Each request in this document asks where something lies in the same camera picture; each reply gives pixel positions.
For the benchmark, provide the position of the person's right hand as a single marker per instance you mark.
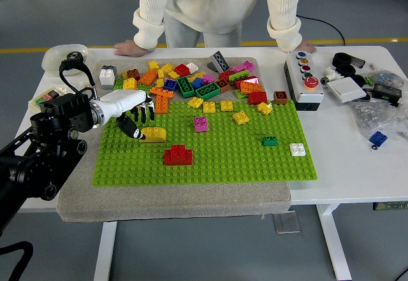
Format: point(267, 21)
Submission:
point(127, 48)

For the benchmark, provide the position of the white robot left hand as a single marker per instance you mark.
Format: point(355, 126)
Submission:
point(122, 102)

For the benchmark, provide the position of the person's left hand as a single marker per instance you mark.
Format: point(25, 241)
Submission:
point(307, 46)

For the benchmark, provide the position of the yellow curved brick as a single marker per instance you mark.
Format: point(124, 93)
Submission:
point(154, 135)

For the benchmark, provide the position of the magenta square brick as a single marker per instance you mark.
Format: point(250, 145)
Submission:
point(201, 124)

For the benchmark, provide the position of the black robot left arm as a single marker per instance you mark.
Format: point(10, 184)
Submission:
point(63, 109)

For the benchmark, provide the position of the person's right forearm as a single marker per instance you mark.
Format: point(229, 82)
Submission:
point(148, 29)

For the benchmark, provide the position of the person's left forearm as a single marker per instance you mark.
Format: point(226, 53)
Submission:
point(285, 32)

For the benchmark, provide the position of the yellow square brick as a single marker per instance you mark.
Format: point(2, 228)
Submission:
point(173, 74)
point(226, 105)
point(264, 108)
point(153, 66)
point(209, 107)
point(240, 118)
point(195, 102)
point(167, 68)
point(130, 84)

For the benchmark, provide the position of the green square brick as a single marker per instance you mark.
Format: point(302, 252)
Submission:
point(240, 93)
point(144, 88)

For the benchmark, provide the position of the brown square brick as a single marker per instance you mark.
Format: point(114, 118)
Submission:
point(280, 97)
point(133, 74)

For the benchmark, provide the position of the white and grey brick stack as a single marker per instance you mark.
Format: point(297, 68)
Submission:
point(107, 77)

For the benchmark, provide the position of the orange flat long brick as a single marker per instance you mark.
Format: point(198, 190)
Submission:
point(162, 92)

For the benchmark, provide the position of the yellow narrow brick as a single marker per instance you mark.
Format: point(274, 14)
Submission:
point(159, 83)
point(160, 74)

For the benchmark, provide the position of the blue square brick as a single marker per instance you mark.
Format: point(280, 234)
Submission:
point(378, 138)
point(170, 84)
point(197, 83)

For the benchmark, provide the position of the red square brick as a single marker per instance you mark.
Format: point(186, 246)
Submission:
point(225, 76)
point(182, 69)

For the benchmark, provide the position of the pink long brick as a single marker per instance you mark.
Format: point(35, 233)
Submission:
point(246, 66)

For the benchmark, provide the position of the green long upturned brick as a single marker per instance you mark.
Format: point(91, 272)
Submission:
point(208, 90)
point(185, 86)

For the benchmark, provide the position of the red glossy sloped brick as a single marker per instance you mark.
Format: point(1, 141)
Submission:
point(250, 79)

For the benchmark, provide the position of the white square brick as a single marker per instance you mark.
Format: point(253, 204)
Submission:
point(193, 67)
point(297, 149)

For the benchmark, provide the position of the yellow flat brick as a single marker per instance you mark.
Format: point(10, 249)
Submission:
point(191, 79)

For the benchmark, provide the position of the red rounded brick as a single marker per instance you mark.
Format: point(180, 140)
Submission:
point(257, 97)

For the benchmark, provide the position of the lime green long brick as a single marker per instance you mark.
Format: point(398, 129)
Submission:
point(239, 76)

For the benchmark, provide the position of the red stepped brick stack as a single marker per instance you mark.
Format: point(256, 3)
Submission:
point(178, 157)

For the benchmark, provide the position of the pink square brick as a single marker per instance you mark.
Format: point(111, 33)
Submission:
point(208, 78)

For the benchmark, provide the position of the grey long brick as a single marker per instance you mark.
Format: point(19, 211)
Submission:
point(220, 60)

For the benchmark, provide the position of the brown upturned brick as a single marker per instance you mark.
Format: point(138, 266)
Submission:
point(223, 85)

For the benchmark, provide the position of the small dark green brick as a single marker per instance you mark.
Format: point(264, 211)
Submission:
point(269, 141)

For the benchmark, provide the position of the black clamp with metal plate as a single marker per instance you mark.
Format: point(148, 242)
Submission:
point(342, 58)

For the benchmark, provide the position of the white pipe fitting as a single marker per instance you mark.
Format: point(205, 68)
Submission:
point(331, 74)

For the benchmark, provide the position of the white push-button control box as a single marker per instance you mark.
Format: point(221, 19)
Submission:
point(310, 93)

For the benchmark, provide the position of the black metal gear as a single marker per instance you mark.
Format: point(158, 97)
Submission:
point(76, 56)
point(66, 59)

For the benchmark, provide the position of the green plastic clip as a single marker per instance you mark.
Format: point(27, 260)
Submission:
point(369, 79)

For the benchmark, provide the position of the white plastic bowl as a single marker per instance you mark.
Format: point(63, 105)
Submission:
point(51, 58)

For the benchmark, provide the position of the clear bag of blue parts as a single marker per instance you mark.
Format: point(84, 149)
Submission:
point(387, 77)

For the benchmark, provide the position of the black power adapter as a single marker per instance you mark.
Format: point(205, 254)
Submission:
point(386, 92)

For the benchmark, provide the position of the clear bag of screws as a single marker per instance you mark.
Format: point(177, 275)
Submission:
point(376, 115)

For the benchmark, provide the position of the person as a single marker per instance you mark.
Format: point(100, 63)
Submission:
point(216, 4)

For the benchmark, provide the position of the grey-brown mat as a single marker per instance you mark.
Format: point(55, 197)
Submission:
point(175, 201)

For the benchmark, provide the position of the green studded baseplate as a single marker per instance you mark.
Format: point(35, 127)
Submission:
point(229, 163)

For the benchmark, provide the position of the white table leg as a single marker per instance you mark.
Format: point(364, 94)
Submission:
point(105, 252)
point(334, 246)

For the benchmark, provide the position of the grey floor plate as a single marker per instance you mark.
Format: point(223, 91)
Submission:
point(287, 223)

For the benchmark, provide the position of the table height control panel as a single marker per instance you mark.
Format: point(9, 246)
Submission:
point(390, 206)

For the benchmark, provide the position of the white wall switch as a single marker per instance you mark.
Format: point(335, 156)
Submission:
point(346, 90)

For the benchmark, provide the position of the white switch box green red buttons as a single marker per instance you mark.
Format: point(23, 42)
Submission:
point(38, 100)

